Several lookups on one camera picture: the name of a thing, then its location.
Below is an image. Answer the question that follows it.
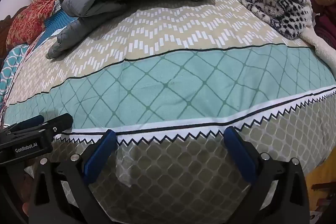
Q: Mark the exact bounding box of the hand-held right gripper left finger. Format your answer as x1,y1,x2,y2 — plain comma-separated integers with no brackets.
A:
28,129,117,224

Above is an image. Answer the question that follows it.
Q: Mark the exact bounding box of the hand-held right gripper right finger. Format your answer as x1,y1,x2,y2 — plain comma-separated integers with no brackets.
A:
224,126,311,224

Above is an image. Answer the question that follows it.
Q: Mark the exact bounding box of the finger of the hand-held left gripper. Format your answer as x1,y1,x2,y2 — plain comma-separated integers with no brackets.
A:
42,113,73,135
5,115,45,133

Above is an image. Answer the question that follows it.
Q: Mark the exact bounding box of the teal white patterned pillow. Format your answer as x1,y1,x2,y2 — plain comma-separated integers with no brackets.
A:
0,43,29,98

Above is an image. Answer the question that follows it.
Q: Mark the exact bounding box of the dark wooden headboard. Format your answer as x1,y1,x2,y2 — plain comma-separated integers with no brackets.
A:
0,15,13,56

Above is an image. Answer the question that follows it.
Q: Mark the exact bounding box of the patterned beige teal bedsheet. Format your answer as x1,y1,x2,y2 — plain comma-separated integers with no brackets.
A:
0,0,336,224

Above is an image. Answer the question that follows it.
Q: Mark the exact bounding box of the red floral quilt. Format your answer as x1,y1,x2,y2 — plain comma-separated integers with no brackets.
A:
6,0,66,45

